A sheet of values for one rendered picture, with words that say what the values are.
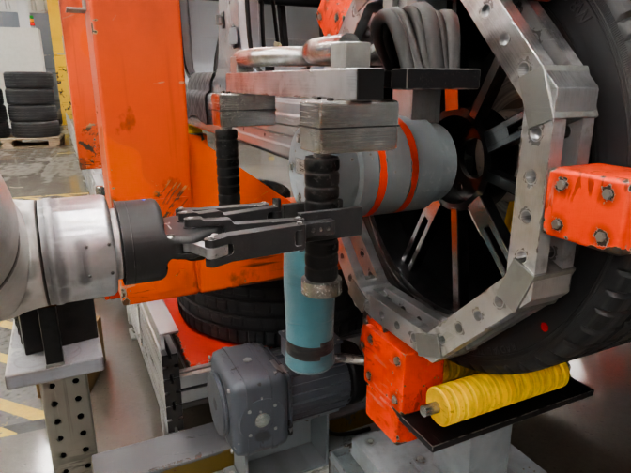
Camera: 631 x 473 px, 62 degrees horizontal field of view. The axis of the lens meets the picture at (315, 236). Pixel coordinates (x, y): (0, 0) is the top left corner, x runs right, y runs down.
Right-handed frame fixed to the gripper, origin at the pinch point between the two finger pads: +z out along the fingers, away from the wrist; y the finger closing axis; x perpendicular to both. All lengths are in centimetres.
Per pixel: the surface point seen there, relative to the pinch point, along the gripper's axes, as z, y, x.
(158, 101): -6, -60, 10
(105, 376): -19, -127, -83
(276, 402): 9, -39, -48
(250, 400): 4, -39, -46
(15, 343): -37, -67, -38
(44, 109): -39, -860, -27
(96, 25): -15, -60, 23
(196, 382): 0, -70, -58
